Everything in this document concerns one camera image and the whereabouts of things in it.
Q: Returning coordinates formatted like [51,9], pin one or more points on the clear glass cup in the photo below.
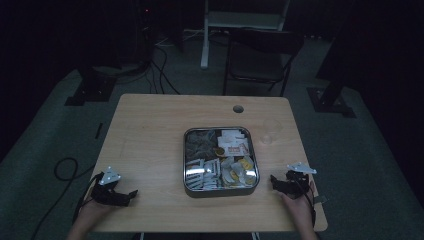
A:
[270,131]

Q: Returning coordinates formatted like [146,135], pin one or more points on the person's left hand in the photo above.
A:
[91,213]

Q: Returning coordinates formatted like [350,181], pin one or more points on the pile of dark tea bags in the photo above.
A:
[200,145]

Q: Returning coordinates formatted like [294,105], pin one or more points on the clear square lid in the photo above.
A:
[219,151]

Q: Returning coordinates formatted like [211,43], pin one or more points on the dark square compartment box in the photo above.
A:
[220,192]

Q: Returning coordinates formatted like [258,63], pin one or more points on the pile of white striped packets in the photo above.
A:
[203,175]

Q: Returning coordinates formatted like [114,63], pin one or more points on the grey tape strip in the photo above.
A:
[322,199]

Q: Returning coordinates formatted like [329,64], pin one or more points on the dark equipment tower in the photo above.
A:
[145,33]

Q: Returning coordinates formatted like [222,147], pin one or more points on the person's right hand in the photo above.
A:
[300,208]

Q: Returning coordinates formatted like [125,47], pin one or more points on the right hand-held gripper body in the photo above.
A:
[296,182]

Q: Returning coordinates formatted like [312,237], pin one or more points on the pile of yellow white packets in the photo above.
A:
[240,170]

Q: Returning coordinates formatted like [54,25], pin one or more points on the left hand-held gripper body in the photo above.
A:
[106,193]

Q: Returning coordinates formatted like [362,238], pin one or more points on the pile of white red-label packets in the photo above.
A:
[233,143]

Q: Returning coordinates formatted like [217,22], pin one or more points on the white metal table frame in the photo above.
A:
[243,19]

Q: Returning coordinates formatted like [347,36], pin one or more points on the black folding chair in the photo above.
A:
[263,43]

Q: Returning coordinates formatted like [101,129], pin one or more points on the black stand base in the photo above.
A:
[330,101]
[91,90]

